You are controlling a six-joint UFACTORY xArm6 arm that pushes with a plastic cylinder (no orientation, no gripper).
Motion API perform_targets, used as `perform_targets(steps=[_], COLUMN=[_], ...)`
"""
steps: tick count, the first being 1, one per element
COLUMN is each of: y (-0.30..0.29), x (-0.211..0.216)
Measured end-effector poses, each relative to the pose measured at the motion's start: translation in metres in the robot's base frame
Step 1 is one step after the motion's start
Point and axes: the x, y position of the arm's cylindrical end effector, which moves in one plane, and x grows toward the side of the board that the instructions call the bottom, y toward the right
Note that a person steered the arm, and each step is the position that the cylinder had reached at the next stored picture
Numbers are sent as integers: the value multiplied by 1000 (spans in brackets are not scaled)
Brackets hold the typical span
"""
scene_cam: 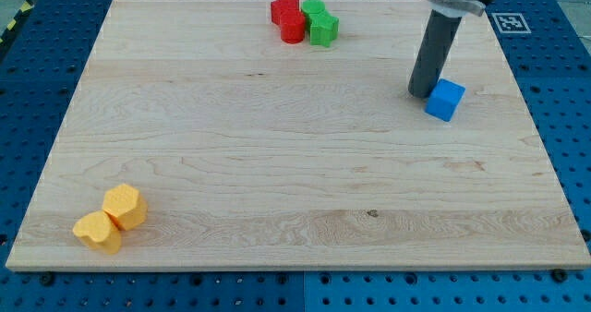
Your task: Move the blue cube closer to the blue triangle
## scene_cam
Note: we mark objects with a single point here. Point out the yellow hexagon block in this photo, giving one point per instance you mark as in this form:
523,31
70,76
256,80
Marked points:
125,206

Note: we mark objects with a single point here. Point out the blue cube block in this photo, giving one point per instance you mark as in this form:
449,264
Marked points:
444,99

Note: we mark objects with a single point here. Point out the wooden board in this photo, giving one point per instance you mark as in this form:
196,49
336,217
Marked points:
255,154

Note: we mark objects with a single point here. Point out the red star block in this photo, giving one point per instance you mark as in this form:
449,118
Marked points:
277,7

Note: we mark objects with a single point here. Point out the green star block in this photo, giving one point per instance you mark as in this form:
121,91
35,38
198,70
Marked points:
323,29

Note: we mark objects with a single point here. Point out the yellow heart block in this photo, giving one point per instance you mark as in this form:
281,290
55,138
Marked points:
97,231

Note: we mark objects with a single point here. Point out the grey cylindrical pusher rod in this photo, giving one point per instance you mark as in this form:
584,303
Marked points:
435,46

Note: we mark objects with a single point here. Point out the black yellow hazard tape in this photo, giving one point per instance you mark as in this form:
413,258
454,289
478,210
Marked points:
15,24

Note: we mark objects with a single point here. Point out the red cylinder block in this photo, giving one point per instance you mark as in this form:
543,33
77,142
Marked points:
292,26

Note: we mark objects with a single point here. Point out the green cylinder block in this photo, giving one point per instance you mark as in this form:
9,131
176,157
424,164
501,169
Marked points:
311,8

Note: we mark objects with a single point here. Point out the fiducial marker tag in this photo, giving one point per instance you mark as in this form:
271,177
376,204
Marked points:
511,23

